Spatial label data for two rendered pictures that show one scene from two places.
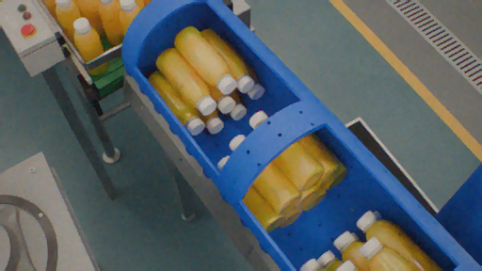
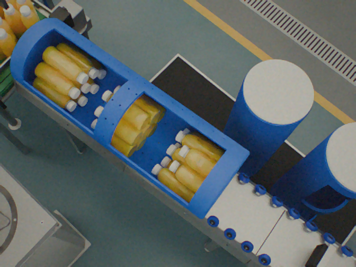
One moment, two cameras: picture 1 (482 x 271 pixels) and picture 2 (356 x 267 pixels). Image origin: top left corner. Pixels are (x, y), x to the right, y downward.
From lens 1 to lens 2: 45 cm
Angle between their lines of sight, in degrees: 15
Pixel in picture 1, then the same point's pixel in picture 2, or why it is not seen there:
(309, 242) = (154, 154)
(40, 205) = not seen: outside the picture
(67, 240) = (18, 194)
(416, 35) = not seen: outside the picture
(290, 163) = (130, 117)
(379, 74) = (186, 17)
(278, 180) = (126, 127)
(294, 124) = (126, 97)
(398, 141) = (208, 62)
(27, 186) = not seen: outside the picture
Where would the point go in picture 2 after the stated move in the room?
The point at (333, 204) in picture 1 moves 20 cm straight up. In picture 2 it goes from (163, 129) to (163, 109)
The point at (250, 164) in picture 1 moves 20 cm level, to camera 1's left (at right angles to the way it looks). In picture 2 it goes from (108, 125) to (49, 143)
